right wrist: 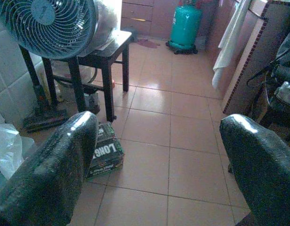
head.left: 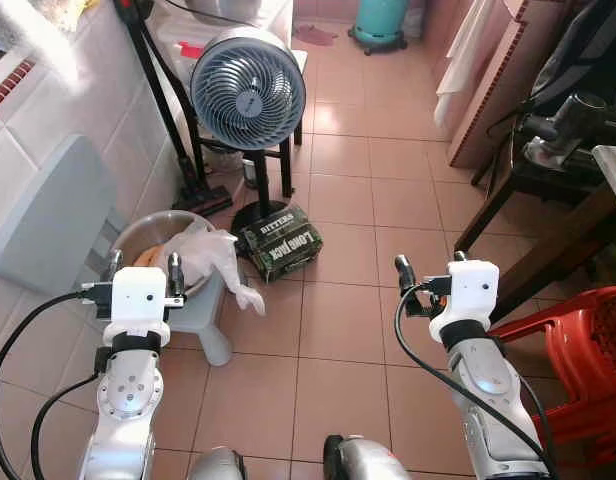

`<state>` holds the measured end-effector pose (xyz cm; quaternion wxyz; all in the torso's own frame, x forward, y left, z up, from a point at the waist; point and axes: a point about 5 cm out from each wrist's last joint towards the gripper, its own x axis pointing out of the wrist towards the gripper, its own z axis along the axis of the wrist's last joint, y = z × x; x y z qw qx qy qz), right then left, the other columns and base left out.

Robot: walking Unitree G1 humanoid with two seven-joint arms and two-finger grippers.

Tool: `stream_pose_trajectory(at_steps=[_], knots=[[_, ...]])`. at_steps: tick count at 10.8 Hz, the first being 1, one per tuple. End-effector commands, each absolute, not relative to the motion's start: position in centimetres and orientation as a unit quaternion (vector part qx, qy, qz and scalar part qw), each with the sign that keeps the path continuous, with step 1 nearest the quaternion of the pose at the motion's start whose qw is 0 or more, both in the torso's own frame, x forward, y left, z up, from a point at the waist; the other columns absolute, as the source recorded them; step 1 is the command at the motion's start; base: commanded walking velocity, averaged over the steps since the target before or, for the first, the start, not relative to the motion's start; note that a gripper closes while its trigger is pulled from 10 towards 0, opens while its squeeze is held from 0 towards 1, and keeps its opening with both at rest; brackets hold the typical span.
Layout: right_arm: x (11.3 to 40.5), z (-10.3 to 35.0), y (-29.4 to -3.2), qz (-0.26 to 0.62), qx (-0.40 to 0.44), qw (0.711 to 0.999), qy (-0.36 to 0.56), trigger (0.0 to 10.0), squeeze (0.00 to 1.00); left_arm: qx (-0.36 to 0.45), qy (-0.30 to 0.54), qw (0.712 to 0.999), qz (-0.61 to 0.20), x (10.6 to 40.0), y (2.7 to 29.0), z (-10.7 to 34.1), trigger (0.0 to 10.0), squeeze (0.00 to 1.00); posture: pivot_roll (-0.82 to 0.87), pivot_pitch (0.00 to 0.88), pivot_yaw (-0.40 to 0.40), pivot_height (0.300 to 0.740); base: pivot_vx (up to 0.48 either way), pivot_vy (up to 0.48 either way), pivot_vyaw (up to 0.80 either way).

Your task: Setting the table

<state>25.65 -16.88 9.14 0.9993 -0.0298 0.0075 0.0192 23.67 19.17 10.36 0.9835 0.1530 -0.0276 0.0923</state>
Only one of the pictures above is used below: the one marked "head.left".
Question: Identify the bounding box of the red floor rag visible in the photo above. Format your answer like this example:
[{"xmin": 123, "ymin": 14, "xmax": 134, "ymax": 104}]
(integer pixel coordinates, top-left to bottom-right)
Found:
[{"xmin": 292, "ymin": 24, "xmax": 341, "ymax": 48}]

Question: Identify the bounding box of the dark wooden grey-top table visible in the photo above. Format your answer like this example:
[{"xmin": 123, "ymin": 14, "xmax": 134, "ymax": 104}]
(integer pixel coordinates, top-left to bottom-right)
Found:
[{"xmin": 453, "ymin": 145, "xmax": 616, "ymax": 323}]

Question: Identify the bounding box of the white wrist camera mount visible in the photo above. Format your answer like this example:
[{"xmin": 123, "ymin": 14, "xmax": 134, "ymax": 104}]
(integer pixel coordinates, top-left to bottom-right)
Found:
[
  {"xmin": 428, "ymin": 258, "xmax": 501, "ymax": 341},
  {"xmin": 83, "ymin": 265, "xmax": 189, "ymax": 347}
]

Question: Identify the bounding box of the red plastic chair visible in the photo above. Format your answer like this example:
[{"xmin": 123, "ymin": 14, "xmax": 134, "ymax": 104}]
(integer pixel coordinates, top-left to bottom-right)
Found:
[{"xmin": 486, "ymin": 285, "xmax": 616, "ymax": 467}]

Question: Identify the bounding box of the short black left arm cable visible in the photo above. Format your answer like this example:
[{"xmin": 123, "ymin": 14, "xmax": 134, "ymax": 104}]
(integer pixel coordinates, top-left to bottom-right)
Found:
[{"xmin": 30, "ymin": 372, "xmax": 101, "ymax": 480}]

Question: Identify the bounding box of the dark wooden chair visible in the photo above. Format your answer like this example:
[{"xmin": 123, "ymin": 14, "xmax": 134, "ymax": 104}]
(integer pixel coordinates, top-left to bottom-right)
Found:
[{"xmin": 472, "ymin": 110, "xmax": 616, "ymax": 209}]

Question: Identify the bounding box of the white round standing fan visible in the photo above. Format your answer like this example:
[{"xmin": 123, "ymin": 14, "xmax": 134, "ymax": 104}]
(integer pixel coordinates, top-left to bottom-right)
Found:
[{"xmin": 190, "ymin": 27, "xmax": 307, "ymax": 237}]

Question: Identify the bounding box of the grey folded plastic panel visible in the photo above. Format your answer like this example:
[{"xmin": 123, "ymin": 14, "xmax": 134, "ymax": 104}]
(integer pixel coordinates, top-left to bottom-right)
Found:
[{"xmin": 0, "ymin": 135, "xmax": 121, "ymax": 297}]

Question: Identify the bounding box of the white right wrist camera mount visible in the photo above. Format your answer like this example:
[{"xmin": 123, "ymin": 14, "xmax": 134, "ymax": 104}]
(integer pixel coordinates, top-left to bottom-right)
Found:
[{"xmin": 428, "ymin": 258, "xmax": 501, "ymax": 341}]

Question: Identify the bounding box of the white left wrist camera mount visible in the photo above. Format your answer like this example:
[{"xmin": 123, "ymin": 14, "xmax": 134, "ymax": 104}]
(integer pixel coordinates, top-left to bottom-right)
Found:
[{"xmin": 83, "ymin": 265, "xmax": 189, "ymax": 347}]

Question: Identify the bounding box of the white plastic bag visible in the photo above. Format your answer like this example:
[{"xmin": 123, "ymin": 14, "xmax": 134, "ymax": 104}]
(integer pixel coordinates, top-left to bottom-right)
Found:
[{"xmin": 176, "ymin": 220, "xmax": 267, "ymax": 317}]

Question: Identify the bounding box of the black handheld hair dryer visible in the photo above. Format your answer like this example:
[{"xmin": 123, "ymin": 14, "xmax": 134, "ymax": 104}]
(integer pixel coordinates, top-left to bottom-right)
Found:
[{"xmin": 518, "ymin": 90, "xmax": 616, "ymax": 167}]

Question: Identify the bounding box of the teal gas cylinder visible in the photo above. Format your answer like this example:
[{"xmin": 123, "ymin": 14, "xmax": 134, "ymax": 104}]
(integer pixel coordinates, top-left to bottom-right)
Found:
[{"xmin": 349, "ymin": 0, "xmax": 410, "ymax": 56}]

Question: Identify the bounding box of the white hanging cloth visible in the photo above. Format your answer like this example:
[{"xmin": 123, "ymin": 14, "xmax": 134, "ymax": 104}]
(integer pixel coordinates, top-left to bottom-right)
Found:
[{"xmin": 433, "ymin": 0, "xmax": 501, "ymax": 128}]

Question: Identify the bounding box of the long black left arm cable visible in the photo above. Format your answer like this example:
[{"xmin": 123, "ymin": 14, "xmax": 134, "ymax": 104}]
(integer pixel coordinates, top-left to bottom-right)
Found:
[{"xmin": 0, "ymin": 288, "xmax": 101, "ymax": 480}]

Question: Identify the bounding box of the green Long Jack Bitters box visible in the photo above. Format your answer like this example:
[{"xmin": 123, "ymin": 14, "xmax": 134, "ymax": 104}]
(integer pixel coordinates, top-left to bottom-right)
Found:
[{"xmin": 236, "ymin": 203, "xmax": 324, "ymax": 282}]

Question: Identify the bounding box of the grey plastic stool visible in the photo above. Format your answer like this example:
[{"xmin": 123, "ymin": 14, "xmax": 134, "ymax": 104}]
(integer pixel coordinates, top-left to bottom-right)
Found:
[{"xmin": 83, "ymin": 268, "xmax": 239, "ymax": 367}]

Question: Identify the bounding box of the black bag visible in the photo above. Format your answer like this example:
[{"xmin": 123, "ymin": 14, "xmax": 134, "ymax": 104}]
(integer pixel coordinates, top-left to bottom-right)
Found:
[{"xmin": 531, "ymin": 0, "xmax": 616, "ymax": 113}]

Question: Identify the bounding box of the black red stick vacuum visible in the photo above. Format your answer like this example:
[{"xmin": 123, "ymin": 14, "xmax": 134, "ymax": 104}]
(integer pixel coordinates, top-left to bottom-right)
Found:
[{"xmin": 113, "ymin": 0, "xmax": 235, "ymax": 217}]

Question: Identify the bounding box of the metal basin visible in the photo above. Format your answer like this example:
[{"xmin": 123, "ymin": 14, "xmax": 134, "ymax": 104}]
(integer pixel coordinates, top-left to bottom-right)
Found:
[{"xmin": 110, "ymin": 210, "xmax": 225, "ymax": 297}]

